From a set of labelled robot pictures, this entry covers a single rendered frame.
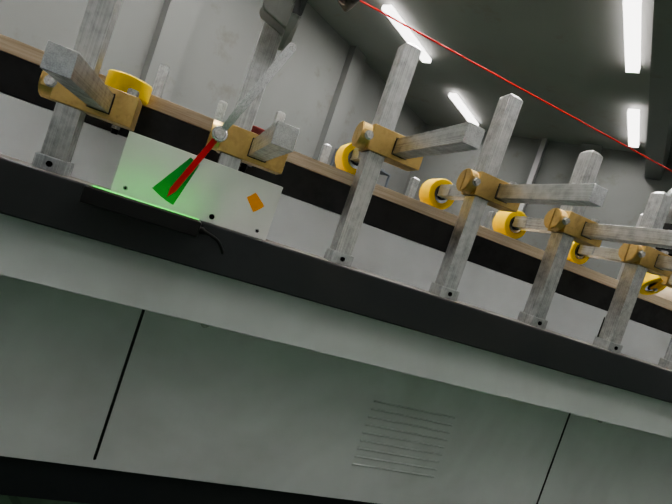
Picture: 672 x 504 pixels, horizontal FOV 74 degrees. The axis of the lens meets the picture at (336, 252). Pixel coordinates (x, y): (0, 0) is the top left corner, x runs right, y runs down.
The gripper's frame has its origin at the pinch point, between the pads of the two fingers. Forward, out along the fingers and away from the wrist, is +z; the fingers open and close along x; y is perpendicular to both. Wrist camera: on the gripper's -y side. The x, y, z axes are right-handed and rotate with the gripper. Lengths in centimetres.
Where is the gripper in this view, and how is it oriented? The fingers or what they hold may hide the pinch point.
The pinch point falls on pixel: (286, 43)
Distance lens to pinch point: 78.9
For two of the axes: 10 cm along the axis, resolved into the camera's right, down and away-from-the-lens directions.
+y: -9.0, -3.0, -3.3
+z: -3.2, 9.5, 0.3
